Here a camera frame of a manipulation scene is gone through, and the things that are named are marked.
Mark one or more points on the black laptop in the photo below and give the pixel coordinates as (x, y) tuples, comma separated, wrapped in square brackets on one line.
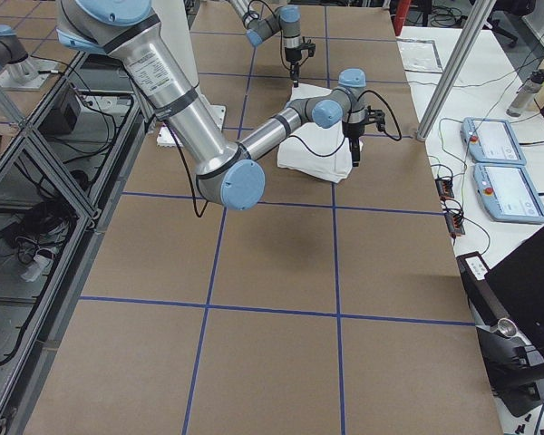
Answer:
[(518, 282)]

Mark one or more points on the upper teach pendant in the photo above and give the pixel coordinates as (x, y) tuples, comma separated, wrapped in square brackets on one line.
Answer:
[(491, 141)]

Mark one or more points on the white long-sleeve printed shirt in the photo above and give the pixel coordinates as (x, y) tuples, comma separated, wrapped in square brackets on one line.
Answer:
[(322, 153)]

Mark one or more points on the black power adapter box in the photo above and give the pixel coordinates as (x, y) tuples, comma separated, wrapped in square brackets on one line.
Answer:
[(63, 116)]

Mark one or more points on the grey water bottle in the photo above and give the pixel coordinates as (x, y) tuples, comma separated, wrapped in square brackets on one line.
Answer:
[(526, 93)]

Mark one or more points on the aluminium frame post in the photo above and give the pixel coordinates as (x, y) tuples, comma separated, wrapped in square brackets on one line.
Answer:
[(469, 34)]

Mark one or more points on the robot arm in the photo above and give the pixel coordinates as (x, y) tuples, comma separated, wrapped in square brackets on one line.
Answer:
[(226, 172), (285, 20)]

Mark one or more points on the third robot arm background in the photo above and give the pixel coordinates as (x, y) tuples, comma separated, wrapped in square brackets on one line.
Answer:
[(18, 70)]

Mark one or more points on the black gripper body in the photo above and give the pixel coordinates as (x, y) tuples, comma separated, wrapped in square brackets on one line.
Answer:
[(354, 131), (292, 56)]

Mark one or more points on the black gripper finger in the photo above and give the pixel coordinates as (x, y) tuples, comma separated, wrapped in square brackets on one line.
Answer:
[(296, 84), (353, 147), (357, 151), (292, 72)]

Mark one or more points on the lower teach pendant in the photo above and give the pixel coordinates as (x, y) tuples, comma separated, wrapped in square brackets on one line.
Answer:
[(508, 194)]

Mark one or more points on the teach pendant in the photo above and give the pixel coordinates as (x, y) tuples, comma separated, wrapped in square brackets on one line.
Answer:
[(508, 194), (491, 141)]

